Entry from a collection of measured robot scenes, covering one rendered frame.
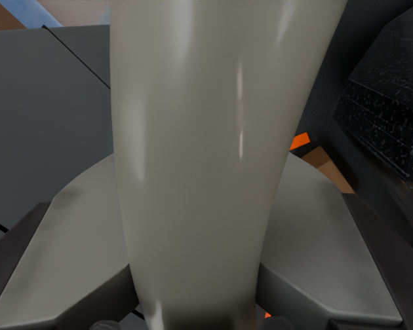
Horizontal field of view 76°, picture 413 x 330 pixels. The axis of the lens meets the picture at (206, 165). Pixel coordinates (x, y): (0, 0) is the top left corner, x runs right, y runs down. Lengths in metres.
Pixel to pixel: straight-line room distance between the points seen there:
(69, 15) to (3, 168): 0.80
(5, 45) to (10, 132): 0.17
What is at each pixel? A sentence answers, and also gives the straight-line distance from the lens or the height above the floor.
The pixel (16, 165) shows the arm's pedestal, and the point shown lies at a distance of 0.34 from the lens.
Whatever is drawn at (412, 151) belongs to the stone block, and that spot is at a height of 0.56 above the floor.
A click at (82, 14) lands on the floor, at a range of 1.06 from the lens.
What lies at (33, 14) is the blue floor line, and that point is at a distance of 1.13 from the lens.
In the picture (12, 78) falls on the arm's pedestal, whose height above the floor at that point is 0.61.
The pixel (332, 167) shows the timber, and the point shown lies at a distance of 1.02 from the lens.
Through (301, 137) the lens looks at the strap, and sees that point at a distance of 1.06.
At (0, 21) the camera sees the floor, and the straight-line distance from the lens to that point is 1.20.
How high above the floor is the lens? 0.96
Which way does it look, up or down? 61 degrees down
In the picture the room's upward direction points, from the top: 174 degrees counter-clockwise
